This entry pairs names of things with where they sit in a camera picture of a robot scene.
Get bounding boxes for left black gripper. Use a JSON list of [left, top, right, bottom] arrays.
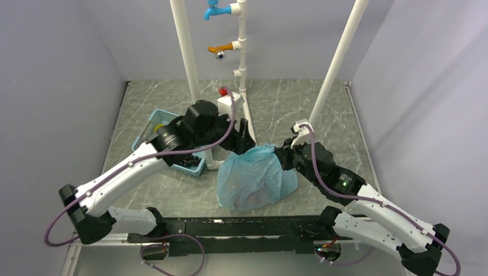
[[194, 108, 256, 155]]

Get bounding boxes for light blue plastic bag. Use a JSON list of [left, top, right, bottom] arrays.
[[216, 144, 298, 212]]

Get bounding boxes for black fake grapes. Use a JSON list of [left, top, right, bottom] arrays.
[[177, 155, 201, 168]]

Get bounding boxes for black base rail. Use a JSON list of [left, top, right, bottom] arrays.
[[127, 215, 335, 257]]

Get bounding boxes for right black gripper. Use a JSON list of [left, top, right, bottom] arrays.
[[274, 135, 321, 186]]

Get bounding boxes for blue plastic faucet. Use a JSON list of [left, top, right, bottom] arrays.
[[204, 0, 232, 21]]

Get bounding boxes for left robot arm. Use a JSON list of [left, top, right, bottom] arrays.
[[59, 100, 256, 244]]

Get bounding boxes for purple cable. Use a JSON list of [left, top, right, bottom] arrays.
[[301, 122, 462, 276], [44, 91, 237, 248]]

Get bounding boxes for white pvc pipe frame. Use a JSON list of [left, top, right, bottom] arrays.
[[169, 0, 371, 171]]

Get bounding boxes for light blue plastic basket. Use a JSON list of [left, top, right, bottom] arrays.
[[131, 109, 207, 178]]

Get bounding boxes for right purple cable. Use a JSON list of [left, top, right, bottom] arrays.
[[301, 122, 462, 276]]

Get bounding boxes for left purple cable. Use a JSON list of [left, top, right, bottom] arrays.
[[44, 91, 237, 248]]

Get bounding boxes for yellow fake pepper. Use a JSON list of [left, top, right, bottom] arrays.
[[154, 124, 164, 132]]

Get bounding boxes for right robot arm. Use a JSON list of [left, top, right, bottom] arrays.
[[274, 139, 450, 275]]

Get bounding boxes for orange plastic faucet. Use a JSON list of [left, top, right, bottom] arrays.
[[207, 43, 234, 60]]

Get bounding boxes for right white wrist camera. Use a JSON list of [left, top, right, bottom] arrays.
[[291, 119, 313, 149]]

